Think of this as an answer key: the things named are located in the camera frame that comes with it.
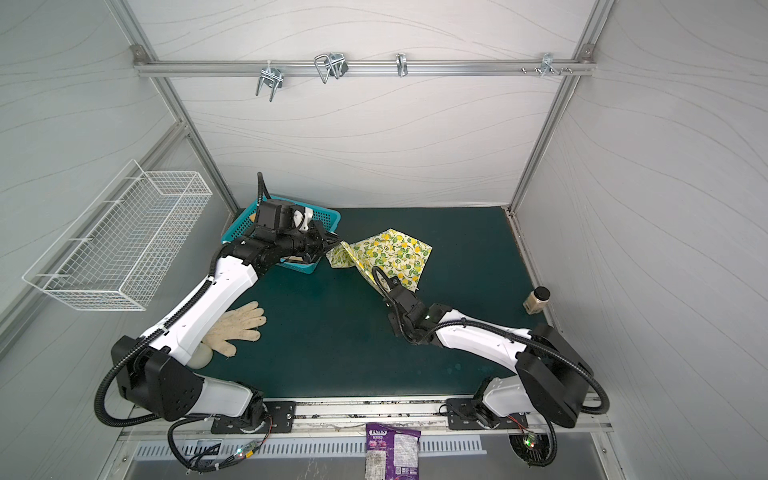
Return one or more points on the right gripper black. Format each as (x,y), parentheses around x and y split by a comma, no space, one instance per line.
(395,297)

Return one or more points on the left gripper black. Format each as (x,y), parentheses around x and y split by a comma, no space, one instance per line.
(320,244)

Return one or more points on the lemon print skirt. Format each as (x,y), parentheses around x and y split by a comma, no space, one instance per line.
(397,254)

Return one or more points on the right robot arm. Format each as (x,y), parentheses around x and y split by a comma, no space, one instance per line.
(548,376)

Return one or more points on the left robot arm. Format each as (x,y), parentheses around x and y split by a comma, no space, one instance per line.
(150,378)

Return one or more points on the teal plastic basket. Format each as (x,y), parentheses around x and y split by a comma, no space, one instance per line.
(329,217)

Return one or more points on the green table mat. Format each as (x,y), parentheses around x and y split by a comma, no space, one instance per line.
(327,333)

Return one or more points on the tan bottle black cap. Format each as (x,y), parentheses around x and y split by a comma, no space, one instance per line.
(537,300)

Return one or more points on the beige knit glove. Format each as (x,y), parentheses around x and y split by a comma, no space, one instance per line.
(240,324)

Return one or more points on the purple snack bag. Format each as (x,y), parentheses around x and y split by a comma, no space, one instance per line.
(392,453)

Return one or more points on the metal u-bolt clamp left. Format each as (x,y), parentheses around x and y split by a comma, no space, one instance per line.
(270,80)

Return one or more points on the metal u-bolt clamp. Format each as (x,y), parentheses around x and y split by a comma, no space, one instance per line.
(270,80)
(331,65)

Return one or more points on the cream bottle left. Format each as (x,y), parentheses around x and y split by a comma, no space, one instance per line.
(201,357)

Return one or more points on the metal u-bolt clamp middle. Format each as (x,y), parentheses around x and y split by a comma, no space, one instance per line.
(331,65)

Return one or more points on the small metal hook clamp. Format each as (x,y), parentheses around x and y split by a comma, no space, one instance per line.
(401,65)

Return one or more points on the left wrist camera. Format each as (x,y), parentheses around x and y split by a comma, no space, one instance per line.
(279,216)

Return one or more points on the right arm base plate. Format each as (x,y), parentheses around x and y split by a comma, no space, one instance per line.
(464,414)

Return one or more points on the aluminium front rail frame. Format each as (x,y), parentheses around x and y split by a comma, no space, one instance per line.
(349,415)

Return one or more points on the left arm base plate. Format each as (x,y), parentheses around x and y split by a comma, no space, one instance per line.
(276,417)

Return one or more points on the white wire basket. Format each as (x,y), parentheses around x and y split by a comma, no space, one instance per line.
(115,254)

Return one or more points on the aluminium crossbar rail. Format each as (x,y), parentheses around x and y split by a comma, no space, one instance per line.
(357,68)

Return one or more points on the metal bracket right end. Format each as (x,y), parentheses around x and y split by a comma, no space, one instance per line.
(546,68)

